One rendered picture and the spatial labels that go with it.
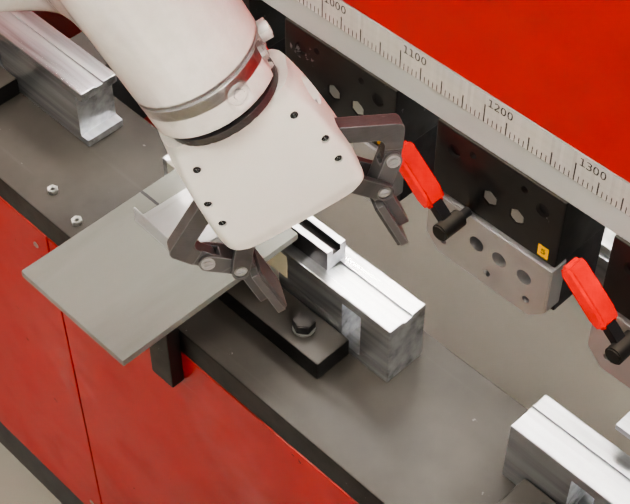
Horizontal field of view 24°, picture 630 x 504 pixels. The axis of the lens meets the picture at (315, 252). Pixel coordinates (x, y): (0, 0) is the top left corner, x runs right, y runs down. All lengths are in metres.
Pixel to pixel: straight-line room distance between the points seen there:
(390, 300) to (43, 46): 0.63
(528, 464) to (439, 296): 1.37
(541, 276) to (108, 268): 0.55
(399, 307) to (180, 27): 0.90
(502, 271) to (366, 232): 1.67
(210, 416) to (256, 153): 1.00
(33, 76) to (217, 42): 1.21
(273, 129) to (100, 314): 0.79
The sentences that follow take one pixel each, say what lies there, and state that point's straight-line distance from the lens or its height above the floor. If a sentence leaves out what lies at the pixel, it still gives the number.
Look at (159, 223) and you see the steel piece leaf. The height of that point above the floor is 1.00.
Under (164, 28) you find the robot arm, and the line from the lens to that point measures 0.80.
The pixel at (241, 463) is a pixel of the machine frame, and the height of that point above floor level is 0.69.
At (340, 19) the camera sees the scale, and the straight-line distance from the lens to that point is 1.36.
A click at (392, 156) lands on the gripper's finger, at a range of 0.92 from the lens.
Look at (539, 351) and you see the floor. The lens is 2.87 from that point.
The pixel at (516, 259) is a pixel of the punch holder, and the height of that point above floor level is 1.24.
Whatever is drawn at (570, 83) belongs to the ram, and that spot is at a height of 1.47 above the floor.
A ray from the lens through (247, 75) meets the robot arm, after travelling 0.83.
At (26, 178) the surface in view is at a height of 0.87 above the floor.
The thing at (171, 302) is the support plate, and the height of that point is 1.00.
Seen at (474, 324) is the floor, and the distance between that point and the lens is 2.89.
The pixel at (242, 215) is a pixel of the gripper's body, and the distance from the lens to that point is 0.90.
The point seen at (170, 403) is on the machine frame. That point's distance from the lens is 1.93.
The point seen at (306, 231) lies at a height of 1.00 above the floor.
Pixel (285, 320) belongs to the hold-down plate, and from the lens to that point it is 1.72.
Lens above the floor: 2.25
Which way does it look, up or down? 49 degrees down
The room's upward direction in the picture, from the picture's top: straight up
